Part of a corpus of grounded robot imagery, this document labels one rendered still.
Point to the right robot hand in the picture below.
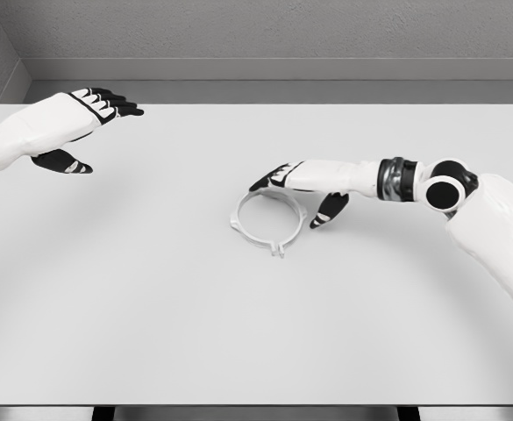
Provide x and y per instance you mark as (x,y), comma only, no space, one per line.
(313,174)

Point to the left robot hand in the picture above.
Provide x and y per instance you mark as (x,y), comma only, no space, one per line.
(59,118)

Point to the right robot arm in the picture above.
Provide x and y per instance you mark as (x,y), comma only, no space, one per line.
(471,206)

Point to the white table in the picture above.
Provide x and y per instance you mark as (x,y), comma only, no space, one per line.
(256,235)

